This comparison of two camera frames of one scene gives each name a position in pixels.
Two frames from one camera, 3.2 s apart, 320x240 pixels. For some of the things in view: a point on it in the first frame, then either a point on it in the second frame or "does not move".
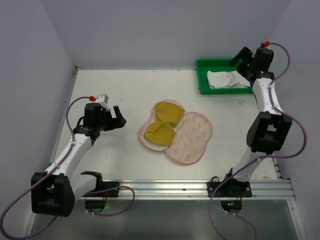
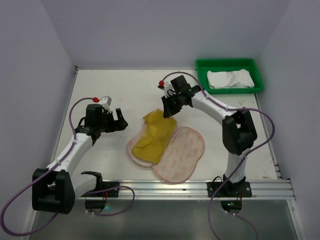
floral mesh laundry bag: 191,137 -> 183,152
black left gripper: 111,119 does not move
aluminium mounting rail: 196,191 does not move
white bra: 226,79 does not move
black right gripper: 246,62 -> 172,104
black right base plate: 230,189 does not move
